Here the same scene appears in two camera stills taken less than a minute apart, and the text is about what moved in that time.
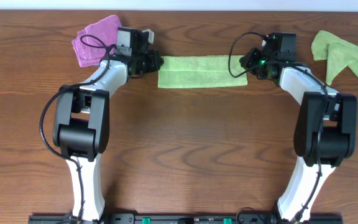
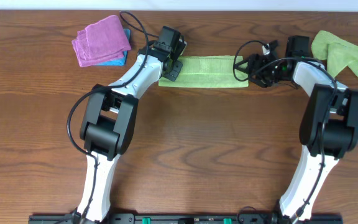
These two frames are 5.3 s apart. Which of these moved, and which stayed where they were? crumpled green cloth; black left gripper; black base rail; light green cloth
Moved: black left gripper
Stayed: light green cloth; black base rail; crumpled green cloth
